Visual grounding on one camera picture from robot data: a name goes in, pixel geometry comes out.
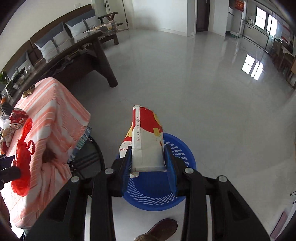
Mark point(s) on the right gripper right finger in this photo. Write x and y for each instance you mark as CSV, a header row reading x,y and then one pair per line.
x,y
175,171

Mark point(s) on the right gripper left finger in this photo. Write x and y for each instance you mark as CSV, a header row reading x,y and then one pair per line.
x,y
122,170

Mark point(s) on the red white paper cup carton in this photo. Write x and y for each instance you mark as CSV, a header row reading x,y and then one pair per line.
x,y
146,139

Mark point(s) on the blue plastic basket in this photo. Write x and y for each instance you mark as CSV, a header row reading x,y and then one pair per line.
x,y
151,191

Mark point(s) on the brown slipper shoe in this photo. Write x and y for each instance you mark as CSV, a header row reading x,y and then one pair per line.
x,y
161,231

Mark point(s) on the orange striped tablecloth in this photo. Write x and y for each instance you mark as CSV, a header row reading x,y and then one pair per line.
x,y
59,122

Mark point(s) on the red plastic bag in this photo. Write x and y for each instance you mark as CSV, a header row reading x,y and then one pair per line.
x,y
24,151

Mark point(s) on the dark wooden coffee table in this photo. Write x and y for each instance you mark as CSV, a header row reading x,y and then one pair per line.
x,y
78,59

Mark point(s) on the red white snack packet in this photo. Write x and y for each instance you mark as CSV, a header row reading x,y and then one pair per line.
x,y
17,118

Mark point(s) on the grey white cushion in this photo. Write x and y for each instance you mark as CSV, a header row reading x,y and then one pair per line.
x,y
22,62
53,42
82,23

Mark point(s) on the dark wooden sofa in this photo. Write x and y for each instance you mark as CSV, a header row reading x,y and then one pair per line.
x,y
108,27

